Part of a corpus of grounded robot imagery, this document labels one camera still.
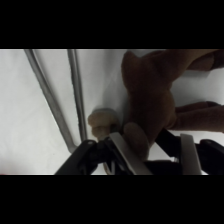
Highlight metal tongs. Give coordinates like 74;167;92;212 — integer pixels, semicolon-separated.
23;49;89;154

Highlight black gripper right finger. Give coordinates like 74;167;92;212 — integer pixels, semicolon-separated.
155;128;224;176

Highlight brown plush deer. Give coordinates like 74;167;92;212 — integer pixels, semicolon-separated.
87;49;224;174

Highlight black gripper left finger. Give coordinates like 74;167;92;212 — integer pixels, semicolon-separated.
54;131;153;176

